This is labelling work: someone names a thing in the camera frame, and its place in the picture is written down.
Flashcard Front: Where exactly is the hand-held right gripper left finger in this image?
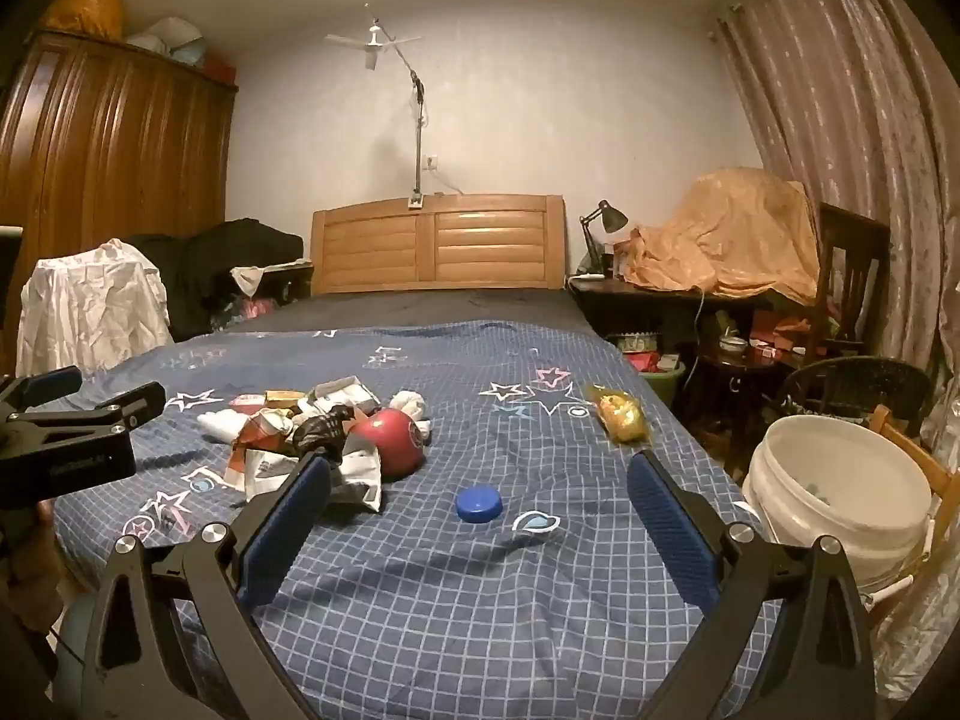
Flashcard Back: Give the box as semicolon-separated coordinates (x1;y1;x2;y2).
79;452;335;720

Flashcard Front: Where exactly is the white ceiling fan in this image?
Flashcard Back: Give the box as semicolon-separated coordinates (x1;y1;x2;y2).
325;19;422;71

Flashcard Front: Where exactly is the brown wooden wardrobe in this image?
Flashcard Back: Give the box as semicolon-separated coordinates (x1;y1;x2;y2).
0;30;239;377

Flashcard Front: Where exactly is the dark wooden desk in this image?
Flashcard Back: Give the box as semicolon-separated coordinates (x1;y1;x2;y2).
568;272;788;362

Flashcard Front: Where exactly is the yellow snack packet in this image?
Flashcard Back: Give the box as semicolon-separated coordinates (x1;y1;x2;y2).
583;382;650;445

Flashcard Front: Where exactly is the silver foil sheet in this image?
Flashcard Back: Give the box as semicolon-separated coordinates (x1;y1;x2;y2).
874;532;960;713

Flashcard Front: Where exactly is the orange bag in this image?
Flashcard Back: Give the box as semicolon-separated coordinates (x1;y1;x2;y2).
41;0;125;43

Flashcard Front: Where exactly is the wooden headboard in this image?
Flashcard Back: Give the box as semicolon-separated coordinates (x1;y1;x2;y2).
311;193;566;295

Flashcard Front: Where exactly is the black crumpled wrapper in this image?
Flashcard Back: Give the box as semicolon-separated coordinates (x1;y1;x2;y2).
289;405;358;460

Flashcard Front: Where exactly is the black clothes pile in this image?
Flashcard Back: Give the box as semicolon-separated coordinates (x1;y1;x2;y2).
124;217;305;335

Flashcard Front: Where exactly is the patterned curtain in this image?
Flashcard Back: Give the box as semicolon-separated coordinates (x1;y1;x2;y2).
709;0;960;395

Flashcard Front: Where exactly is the blue star printed blanket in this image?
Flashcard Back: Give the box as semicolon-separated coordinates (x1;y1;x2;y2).
52;319;781;720

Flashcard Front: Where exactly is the white paper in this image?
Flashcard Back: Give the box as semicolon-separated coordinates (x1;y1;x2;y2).
328;435;388;515

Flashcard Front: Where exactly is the white torn box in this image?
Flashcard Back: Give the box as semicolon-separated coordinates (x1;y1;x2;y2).
311;375;380;415

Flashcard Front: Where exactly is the small white cloth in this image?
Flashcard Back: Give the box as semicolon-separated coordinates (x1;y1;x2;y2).
229;265;272;298

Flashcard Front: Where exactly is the red apple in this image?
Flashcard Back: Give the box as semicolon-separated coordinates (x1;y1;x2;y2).
349;409;428;478

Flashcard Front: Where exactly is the green plastic bucket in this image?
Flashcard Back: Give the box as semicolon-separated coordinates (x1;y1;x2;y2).
626;358;687;410

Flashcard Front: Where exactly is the black wicker chair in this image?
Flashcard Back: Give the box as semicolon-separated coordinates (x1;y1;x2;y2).
776;356;935;430

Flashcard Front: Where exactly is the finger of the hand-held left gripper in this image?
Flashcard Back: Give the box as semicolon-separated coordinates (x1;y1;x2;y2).
0;366;83;425
0;381;167;452

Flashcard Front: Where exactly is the orange cloth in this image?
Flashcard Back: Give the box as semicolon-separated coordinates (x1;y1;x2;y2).
622;167;820;299

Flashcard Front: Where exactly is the black desk lamp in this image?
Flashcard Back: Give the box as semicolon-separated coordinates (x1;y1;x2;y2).
579;200;629;275

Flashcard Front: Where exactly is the white crumpled tissue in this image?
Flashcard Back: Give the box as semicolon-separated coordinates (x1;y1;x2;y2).
390;390;435;440
199;409;250;443

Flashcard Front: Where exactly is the white plastic bucket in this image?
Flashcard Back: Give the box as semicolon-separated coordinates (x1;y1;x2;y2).
742;414;935;593

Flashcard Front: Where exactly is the white bundle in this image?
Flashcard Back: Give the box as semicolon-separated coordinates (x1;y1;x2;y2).
126;15;206;65

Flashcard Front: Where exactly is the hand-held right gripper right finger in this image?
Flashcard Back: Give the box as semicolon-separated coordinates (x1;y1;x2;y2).
626;450;878;720

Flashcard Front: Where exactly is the blue bottle cap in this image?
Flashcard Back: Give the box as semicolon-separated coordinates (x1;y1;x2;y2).
456;486;504;524

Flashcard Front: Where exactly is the light wooden chair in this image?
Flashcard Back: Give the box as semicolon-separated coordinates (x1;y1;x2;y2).
862;405;960;620

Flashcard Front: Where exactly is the dark wooden chair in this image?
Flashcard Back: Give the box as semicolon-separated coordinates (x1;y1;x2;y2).
814;202;892;355

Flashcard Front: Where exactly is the dark round side table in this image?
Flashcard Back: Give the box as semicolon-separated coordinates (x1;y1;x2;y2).
686;343;797;460

